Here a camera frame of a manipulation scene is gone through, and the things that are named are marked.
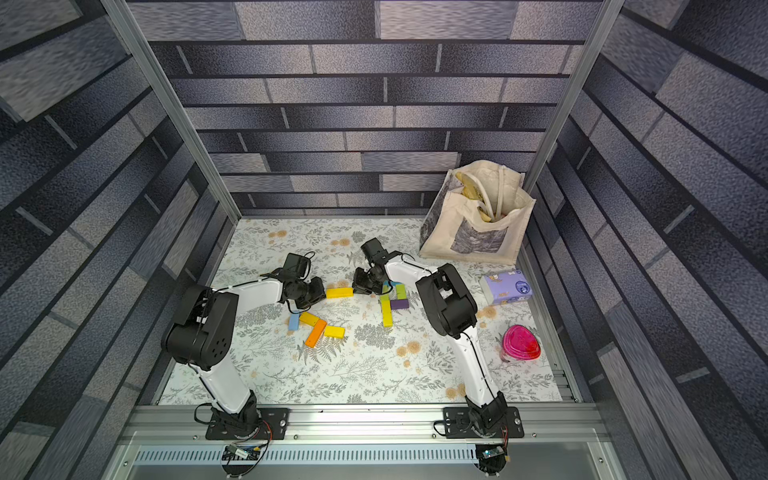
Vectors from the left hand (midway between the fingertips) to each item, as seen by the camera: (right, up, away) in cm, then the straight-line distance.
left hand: (329, 292), depth 97 cm
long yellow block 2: (+19, -3, -2) cm, 19 cm away
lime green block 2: (+19, +1, -3) cm, 19 cm away
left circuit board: (-17, -35, -26) cm, 47 cm away
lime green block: (+24, 0, +1) cm, 24 cm away
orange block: (-3, -11, -7) cm, 14 cm away
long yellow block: (+3, 0, +1) cm, 4 cm away
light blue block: (-10, -9, -7) cm, 15 cm away
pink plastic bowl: (+55, -10, -19) cm, 59 cm away
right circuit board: (+45, -37, -25) cm, 63 cm away
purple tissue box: (+57, +2, -5) cm, 57 cm away
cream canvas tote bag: (+46, +26, -10) cm, 54 cm away
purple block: (+23, -4, -2) cm, 24 cm away
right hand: (+7, +1, +3) cm, 7 cm away
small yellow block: (-6, -8, -5) cm, 10 cm away
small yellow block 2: (+3, -11, -7) cm, 14 cm away
